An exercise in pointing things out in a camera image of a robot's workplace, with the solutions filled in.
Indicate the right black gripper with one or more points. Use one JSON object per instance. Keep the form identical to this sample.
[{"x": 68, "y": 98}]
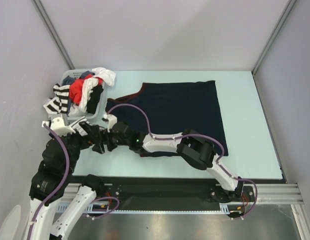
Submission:
[{"x": 111, "y": 146}]

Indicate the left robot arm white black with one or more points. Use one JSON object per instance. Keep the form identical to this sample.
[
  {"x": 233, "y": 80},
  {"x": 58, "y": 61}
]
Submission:
[{"x": 54, "y": 173}]

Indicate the navy tank top red trim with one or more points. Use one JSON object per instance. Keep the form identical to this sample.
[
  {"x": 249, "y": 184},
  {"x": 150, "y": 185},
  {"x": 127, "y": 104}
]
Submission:
[{"x": 170, "y": 108}]

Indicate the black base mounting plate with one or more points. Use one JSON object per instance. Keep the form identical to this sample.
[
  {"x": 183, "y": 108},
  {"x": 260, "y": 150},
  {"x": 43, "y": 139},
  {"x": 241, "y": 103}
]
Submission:
[{"x": 176, "y": 191}]

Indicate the grey blue tank top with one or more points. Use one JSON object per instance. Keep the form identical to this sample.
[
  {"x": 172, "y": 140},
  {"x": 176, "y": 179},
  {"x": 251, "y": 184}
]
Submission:
[{"x": 69, "y": 77}]

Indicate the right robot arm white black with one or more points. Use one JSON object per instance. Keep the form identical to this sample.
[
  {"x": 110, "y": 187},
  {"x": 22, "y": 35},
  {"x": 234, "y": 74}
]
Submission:
[{"x": 196, "y": 149}]

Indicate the grey plastic laundry basket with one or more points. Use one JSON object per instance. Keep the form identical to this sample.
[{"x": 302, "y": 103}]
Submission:
[{"x": 89, "y": 116}]

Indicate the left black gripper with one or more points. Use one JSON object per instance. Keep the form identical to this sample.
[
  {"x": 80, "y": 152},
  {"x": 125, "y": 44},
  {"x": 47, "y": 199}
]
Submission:
[{"x": 93, "y": 135}]

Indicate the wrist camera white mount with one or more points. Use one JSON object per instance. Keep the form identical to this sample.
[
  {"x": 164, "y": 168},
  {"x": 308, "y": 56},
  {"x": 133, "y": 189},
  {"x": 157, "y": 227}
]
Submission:
[
  {"x": 110, "y": 120},
  {"x": 59, "y": 124}
]

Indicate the black white striped tank top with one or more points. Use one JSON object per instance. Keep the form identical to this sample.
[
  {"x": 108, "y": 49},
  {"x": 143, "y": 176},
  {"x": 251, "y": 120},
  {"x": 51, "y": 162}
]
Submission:
[{"x": 59, "y": 104}]

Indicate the slotted cable duct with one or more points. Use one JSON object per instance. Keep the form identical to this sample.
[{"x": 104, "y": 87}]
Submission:
[{"x": 99, "y": 208}]

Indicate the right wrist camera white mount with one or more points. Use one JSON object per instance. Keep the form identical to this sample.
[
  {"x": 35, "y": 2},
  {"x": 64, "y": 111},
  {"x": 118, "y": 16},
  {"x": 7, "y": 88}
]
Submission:
[{"x": 110, "y": 120}]

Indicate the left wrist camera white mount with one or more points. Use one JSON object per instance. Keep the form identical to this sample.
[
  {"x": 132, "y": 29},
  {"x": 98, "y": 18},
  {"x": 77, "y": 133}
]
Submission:
[{"x": 59, "y": 124}]

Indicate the thin striped white tank top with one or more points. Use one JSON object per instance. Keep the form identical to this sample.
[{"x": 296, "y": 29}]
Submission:
[{"x": 82, "y": 127}]

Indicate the aluminium extrusion rail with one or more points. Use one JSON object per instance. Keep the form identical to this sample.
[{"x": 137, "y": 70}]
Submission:
[{"x": 280, "y": 194}]

